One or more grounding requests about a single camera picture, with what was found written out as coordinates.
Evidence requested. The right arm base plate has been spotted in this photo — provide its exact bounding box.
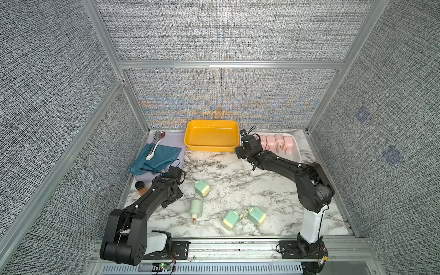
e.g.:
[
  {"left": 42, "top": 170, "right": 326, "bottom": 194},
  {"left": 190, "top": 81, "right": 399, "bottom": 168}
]
[{"left": 278, "top": 239, "right": 328, "bottom": 260}]

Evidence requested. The white plastic tray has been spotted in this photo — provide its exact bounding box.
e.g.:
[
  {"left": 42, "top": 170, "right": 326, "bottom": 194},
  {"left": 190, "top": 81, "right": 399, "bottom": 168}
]
[{"left": 250, "top": 132, "right": 302, "bottom": 162}]

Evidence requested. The metal spoon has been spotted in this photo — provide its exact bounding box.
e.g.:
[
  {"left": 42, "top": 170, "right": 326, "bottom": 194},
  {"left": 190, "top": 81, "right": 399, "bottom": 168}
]
[{"left": 154, "top": 131, "right": 166, "bottom": 142}]

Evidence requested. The white spoon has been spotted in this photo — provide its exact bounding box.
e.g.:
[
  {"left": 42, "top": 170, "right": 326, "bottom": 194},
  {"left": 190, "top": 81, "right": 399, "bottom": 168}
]
[{"left": 146, "top": 139, "right": 161, "bottom": 160}]

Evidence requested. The green sharpener front left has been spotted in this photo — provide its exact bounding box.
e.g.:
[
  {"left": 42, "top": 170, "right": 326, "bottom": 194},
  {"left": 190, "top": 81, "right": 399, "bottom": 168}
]
[{"left": 222, "top": 210, "right": 242, "bottom": 231}]

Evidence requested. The green sharpener upper left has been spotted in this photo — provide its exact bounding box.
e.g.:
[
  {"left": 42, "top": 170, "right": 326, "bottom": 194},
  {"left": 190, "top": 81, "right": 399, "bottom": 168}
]
[{"left": 194, "top": 180, "right": 211, "bottom": 198}]

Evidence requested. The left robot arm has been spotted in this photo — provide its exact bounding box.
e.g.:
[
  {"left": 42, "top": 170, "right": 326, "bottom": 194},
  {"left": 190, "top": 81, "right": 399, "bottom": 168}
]
[{"left": 100, "top": 167, "right": 186, "bottom": 266}]

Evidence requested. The pink sharpener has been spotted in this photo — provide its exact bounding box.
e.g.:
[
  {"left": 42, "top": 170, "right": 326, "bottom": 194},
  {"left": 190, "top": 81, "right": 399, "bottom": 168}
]
[
  {"left": 274, "top": 134, "right": 285, "bottom": 152},
  {"left": 260, "top": 135, "right": 267, "bottom": 150},
  {"left": 265, "top": 135, "right": 277, "bottom": 152},
  {"left": 283, "top": 136, "right": 294, "bottom": 154}
]

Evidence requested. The yellow plastic tray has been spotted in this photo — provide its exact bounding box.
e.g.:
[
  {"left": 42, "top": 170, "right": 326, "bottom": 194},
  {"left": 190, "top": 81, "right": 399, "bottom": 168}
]
[{"left": 184, "top": 119, "right": 240, "bottom": 152}]

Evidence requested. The teal cloth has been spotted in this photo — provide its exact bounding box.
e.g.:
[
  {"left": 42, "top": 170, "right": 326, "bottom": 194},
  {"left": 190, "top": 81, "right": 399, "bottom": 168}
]
[{"left": 128, "top": 143, "right": 182, "bottom": 175}]

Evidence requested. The green sharpener front right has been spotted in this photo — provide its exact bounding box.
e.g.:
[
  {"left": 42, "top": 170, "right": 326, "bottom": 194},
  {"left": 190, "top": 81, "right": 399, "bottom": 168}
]
[{"left": 247, "top": 206, "right": 267, "bottom": 226}]

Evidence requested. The aluminium front rail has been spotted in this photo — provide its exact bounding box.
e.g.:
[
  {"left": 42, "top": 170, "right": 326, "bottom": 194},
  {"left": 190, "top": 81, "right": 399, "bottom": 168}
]
[{"left": 90, "top": 236, "right": 377, "bottom": 264}]

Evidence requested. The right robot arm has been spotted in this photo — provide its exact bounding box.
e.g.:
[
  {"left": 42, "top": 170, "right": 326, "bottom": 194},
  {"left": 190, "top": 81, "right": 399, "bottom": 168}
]
[{"left": 235, "top": 129, "right": 334, "bottom": 259}]

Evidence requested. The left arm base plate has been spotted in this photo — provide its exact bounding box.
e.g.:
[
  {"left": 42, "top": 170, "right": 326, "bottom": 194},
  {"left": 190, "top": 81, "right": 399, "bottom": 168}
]
[{"left": 144, "top": 241, "right": 190, "bottom": 260}]

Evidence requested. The spice jar black lid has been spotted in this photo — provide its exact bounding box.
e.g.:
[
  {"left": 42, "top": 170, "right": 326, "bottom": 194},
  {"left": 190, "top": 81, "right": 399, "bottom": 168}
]
[{"left": 135, "top": 181, "right": 148, "bottom": 196}]

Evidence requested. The lavender cutting board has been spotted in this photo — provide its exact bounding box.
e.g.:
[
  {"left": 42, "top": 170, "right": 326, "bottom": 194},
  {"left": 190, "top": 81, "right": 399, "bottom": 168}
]
[{"left": 134, "top": 132, "right": 186, "bottom": 184}]

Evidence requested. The green sharpener lying left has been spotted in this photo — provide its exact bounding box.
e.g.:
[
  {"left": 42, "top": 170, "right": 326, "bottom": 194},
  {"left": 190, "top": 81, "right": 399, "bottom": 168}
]
[{"left": 190, "top": 199, "right": 203, "bottom": 223}]

